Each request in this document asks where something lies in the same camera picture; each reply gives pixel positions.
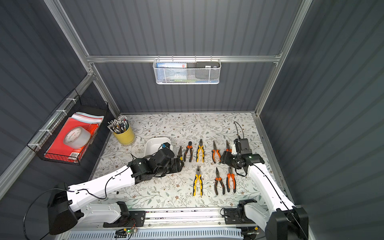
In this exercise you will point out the orange handled cutting pliers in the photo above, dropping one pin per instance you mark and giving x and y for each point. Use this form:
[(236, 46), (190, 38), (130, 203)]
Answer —
[(216, 156)]

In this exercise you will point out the orange long nose pliers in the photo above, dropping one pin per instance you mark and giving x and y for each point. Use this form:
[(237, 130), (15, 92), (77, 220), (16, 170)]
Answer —
[(219, 180)]

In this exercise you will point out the small yellow handled pliers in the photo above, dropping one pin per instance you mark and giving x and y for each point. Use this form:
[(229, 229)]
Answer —
[(200, 152)]

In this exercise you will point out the black wire wall basket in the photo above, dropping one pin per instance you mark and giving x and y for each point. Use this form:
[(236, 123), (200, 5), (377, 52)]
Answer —
[(84, 109)]

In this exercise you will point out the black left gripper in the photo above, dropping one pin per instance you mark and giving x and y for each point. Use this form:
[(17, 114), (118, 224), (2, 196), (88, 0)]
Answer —
[(176, 163)]

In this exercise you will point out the yellow pen holder cup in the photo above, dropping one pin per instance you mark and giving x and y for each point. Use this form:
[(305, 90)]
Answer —
[(127, 138)]

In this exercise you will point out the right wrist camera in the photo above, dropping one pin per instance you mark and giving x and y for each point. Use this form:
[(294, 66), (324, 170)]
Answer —
[(241, 147)]

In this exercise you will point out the red paper packet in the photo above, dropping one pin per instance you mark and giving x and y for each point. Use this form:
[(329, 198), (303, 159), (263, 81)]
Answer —
[(58, 151)]

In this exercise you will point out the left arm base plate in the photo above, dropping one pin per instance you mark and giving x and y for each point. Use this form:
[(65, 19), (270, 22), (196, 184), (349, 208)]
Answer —
[(128, 220)]

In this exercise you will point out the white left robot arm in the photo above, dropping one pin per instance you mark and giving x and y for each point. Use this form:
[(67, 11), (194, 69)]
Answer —
[(67, 205)]

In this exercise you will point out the white mesh wall basket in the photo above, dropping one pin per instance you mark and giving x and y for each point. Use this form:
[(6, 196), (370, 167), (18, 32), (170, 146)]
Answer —
[(189, 76)]

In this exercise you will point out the small circuit board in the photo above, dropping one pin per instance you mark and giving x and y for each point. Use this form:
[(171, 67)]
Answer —
[(125, 233)]

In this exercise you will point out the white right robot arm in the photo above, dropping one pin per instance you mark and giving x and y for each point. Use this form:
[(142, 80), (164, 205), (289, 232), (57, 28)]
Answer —
[(282, 220)]

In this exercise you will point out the clear tape roll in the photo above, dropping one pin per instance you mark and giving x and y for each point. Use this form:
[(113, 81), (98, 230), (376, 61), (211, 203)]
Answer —
[(77, 138)]

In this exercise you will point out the large yellow black pliers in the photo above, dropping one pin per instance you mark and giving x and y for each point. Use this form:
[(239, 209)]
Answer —
[(198, 183)]

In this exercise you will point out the white plastic storage box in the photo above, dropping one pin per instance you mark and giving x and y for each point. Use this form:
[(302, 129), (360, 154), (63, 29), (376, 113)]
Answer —
[(154, 144)]

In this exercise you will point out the aluminium front rail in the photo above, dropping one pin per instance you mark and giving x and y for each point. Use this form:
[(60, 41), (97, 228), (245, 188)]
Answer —
[(180, 216)]

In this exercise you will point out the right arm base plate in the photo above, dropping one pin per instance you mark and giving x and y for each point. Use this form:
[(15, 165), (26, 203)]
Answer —
[(235, 217)]

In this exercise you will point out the orange black combination pliers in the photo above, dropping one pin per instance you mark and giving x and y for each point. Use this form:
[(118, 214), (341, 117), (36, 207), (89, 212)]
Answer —
[(231, 181)]

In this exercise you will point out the black device in basket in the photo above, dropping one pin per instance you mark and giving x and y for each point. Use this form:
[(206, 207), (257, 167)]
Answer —
[(203, 65)]

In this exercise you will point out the bundle of pens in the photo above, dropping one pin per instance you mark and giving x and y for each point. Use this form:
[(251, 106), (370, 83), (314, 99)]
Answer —
[(119, 125)]

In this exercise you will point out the blue box in basket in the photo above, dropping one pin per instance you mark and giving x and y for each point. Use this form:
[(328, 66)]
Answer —
[(172, 65)]

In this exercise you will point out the white ventilated cable duct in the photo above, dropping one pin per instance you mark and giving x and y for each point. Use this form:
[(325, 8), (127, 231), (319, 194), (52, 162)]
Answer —
[(162, 234)]

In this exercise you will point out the yellow long nose pliers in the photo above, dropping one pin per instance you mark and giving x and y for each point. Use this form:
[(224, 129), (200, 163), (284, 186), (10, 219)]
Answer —
[(180, 152)]

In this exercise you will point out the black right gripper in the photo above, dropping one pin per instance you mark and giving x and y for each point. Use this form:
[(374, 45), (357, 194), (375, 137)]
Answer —
[(227, 157)]

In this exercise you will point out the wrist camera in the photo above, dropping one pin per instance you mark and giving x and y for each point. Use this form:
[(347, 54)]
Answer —
[(165, 146), (241, 147)]

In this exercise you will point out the floral table mat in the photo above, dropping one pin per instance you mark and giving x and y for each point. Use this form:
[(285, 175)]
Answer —
[(176, 191)]

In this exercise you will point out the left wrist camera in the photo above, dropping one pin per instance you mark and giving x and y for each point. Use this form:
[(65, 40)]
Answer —
[(165, 146)]

